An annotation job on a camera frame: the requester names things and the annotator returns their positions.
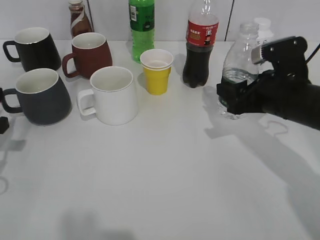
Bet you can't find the cola bottle red label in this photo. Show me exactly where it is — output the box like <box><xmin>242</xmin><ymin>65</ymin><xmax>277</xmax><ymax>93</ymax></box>
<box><xmin>182</xmin><ymin>0</ymin><xmax>220</xmax><ymax>88</ymax></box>

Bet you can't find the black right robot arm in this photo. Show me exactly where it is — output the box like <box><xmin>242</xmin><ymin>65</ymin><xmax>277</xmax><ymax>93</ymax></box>
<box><xmin>216</xmin><ymin>36</ymin><xmax>320</xmax><ymax>130</ymax></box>

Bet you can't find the brown-red ceramic mug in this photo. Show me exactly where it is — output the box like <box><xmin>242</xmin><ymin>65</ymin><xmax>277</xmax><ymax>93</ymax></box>
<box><xmin>62</xmin><ymin>32</ymin><xmax>113</xmax><ymax>79</ymax></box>

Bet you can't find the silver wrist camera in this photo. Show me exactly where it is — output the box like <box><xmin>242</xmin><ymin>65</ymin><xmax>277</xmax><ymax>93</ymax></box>
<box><xmin>251</xmin><ymin>45</ymin><xmax>265</xmax><ymax>65</ymax></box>

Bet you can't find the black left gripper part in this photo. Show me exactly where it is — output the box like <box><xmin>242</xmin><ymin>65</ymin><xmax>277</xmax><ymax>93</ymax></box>
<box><xmin>0</xmin><ymin>88</ymin><xmax>10</xmax><ymax>135</ymax></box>

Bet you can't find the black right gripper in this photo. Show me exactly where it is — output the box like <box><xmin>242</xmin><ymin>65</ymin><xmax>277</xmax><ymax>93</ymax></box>
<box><xmin>216</xmin><ymin>36</ymin><xmax>313</xmax><ymax>116</ymax></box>

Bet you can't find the white paper cup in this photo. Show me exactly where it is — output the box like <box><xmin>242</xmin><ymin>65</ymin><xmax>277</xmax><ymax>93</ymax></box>
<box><xmin>140</xmin><ymin>49</ymin><xmax>174</xmax><ymax>69</ymax></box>

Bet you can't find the black ceramic mug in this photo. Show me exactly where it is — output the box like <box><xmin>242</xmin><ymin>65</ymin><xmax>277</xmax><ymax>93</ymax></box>
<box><xmin>2</xmin><ymin>27</ymin><xmax>62</xmax><ymax>72</ymax></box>

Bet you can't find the white plastic bottle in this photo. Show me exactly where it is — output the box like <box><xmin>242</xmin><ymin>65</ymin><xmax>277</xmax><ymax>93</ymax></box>
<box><xmin>254</xmin><ymin>17</ymin><xmax>274</xmax><ymax>46</ymax></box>

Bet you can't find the white ceramic mug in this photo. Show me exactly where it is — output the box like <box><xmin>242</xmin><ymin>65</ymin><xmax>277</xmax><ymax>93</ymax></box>
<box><xmin>76</xmin><ymin>66</ymin><xmax>139</xmax><ymax>126</ymax></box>

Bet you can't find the green soda bottle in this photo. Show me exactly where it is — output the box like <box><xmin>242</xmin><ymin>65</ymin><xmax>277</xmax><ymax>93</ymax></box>
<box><xmin>128</xmin><ymin>0</ymin><xmax>155</xmax><ymax>63</ymax></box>

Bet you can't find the clear plastic water bottle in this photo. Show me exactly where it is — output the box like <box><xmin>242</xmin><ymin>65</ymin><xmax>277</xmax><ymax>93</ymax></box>
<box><xmin>216</xmin><ymin>21</ymin><xmax>259</xmax><ymax>120</ymax></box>

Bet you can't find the yellow paper cup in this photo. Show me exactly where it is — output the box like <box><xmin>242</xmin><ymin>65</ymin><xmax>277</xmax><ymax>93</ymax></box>
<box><xmin>142</xmin><ymin>64</ymin><xmax>172</xmax><ymax>96</ymax></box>

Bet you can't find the black cable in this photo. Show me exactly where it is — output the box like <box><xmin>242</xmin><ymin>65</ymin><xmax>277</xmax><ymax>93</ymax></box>
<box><xmin>305</xmin><ymin>42</ymin><xmax>320</xmax><ymax>64</ymax></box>

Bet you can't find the dark grey ceramic mug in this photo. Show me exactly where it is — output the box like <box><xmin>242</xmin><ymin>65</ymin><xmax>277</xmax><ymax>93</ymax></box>
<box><xmin>2</xmin><ymin>68</ymin><xmax>72</xmax><ymax>126</ymax></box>

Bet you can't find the brown sauce bottle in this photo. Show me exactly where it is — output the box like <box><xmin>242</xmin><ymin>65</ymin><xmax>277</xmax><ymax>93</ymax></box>
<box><xmin>68</xmin><ymin>0</ymin><xmax>94</xmax><ymax>38</ymax></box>

